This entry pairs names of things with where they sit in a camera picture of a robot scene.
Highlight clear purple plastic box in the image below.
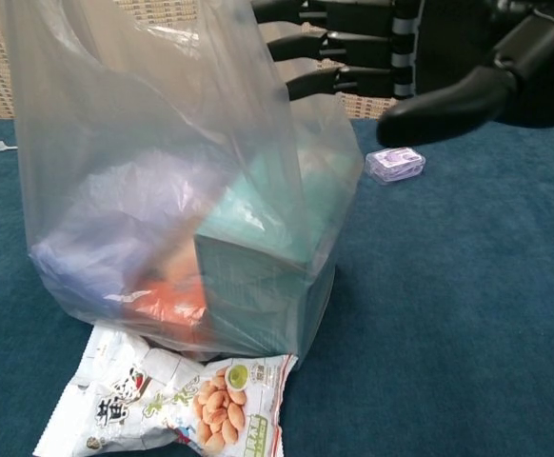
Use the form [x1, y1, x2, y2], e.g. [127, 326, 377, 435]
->
[365, 147, 425, 185]

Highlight clear plastic bag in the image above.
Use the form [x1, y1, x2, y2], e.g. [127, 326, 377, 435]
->
[0, 0, 366, 370]

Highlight teal cardboard box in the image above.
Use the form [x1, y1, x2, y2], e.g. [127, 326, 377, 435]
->
[194, 156, 355, 356]

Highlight white blue packet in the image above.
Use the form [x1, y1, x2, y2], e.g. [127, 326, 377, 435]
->
[29, 150, 203, 316]

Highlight white peanut snack packet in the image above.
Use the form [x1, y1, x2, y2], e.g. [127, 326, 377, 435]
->
[32, 323, 300, 457]

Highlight teal blue table cloth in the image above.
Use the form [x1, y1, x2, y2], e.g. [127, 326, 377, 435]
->
[0, 116, 554, 457]

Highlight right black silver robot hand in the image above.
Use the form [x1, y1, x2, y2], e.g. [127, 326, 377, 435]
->
[250, 0, 554, 147]

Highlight orange snack packet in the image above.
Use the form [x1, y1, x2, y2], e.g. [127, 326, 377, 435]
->
[122, 279, 212, 345]

